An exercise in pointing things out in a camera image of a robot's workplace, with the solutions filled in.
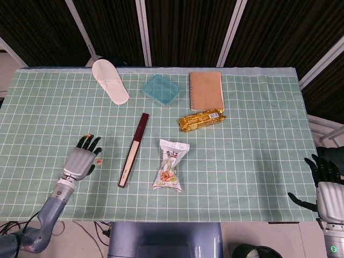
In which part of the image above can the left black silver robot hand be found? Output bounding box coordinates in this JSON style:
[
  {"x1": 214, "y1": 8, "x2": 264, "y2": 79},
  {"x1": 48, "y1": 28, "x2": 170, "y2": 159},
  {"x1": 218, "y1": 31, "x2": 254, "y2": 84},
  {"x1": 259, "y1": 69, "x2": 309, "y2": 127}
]
[{"x1": 62, "y1": 133, "x2": 103, "y2": 181}]

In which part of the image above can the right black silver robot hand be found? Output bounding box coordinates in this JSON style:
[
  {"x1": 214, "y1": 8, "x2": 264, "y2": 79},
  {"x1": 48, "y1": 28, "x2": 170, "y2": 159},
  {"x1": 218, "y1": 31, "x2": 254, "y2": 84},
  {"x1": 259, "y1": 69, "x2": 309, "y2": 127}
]
[{"x1": 287, "y1": 154, "x2": 344, "y2": 224}]

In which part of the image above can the white disposable slipper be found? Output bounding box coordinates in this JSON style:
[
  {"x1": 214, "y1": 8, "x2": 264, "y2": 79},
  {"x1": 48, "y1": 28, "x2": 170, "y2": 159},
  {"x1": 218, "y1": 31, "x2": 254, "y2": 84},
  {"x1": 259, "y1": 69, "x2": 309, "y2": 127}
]
[{"x1": 92, "y1": 59, "x2": 131, "y2": 105}]

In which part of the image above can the green checked tablecloth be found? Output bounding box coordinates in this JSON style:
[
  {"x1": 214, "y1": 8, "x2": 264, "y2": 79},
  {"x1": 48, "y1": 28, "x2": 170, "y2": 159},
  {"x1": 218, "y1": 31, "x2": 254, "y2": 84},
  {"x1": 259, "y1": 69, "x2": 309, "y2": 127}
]
[{"x1": 0, "y1": 66, "x2": 318, "y2": 223}]

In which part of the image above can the dark red folding fan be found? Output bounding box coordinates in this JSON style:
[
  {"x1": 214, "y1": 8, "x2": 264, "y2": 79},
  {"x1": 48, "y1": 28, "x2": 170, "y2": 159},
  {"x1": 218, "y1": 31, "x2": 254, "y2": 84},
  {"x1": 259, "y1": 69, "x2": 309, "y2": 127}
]
[{"x1": 118, "y1": 112, "x2": 150, "y2": 188}]

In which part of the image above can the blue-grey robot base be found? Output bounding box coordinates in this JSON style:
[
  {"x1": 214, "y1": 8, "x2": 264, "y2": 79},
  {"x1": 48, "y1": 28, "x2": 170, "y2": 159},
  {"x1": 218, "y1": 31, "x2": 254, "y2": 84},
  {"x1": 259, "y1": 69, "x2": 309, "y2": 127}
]
[{"x1": 107, "y1": 222, "x2": 224, "y2": 258}]

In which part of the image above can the black power cable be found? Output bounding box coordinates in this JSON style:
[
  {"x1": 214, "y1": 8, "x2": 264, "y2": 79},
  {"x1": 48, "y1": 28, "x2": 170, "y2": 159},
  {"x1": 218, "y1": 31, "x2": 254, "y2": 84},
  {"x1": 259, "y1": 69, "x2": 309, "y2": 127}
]
[{"x1": 93, "y1": 220, "x2": 111, "y2": 246}]

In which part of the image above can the black trash bin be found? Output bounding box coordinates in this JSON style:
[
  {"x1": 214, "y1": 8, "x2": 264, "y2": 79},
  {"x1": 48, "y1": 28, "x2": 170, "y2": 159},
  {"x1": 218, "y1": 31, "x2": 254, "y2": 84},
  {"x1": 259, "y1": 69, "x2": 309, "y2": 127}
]
[{"x1": 231, "y1": 243, "x2": 283, "y2": 258}]

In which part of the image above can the brown spiral notebook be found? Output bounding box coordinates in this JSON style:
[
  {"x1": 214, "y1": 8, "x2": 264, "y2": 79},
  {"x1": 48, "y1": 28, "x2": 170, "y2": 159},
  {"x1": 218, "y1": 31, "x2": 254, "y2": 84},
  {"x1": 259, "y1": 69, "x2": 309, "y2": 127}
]
[{"x1": 188, "y1": 70, "x2": 225, "y2": 112}]

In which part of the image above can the grey metal rack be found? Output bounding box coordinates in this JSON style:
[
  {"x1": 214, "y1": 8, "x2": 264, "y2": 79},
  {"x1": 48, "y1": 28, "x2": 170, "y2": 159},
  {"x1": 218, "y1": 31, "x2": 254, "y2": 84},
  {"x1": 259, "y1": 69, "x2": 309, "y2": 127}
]
[{"x1": 307, "y1": 114, "x2": 344, "y2": 147}]

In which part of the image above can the gold biscuit packet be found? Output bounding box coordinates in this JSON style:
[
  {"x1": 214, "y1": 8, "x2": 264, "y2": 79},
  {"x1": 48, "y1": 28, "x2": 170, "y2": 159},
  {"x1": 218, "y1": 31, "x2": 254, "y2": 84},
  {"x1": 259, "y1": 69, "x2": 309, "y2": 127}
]
[{"x1": 177, "y1": 107, "x2": 227, "y2": 133}]

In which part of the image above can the clear container with teal lid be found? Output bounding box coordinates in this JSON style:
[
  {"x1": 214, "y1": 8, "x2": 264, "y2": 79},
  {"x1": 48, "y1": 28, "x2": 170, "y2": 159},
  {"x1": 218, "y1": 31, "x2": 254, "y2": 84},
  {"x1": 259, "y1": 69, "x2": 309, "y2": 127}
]
[{"x1": 142, "y1": 74, "x2": 181, "y2": 108}]

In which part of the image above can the white peanut snack bag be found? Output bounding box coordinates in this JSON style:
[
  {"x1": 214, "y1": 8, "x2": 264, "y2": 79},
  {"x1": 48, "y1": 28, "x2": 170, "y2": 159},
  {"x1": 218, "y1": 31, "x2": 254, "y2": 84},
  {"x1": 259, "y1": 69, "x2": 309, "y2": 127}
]
[{"x1": 152, "y1": 139, "x2": 190, "y2": 193}]

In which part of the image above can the dark green bulky object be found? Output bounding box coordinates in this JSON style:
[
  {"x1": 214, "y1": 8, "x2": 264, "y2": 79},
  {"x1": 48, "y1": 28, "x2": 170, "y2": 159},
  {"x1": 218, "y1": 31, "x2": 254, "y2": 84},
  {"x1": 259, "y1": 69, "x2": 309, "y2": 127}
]
[{"x1": 316, "y1": 145, "x2": 344, "y2": 167}]

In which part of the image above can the white partition frame post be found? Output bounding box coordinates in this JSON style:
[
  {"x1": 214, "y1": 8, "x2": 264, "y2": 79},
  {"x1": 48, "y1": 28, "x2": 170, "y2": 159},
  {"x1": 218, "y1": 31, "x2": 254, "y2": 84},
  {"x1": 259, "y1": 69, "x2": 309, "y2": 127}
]
[
  {"x1": 298, "y1": 34, "x2": 344, "y2": 91},
  {"x1": 0, "y1": 36, "x2": 29, "y2": 68},
  {"x1": 135, "y1": 0, "x2": 153, "y2": 67},
  {"x1": 64, "y1": 0, "x2": 102, "y2": 67},
  {"x1": 216, "y1": 0, "x2": 248, "y2": 67}
]

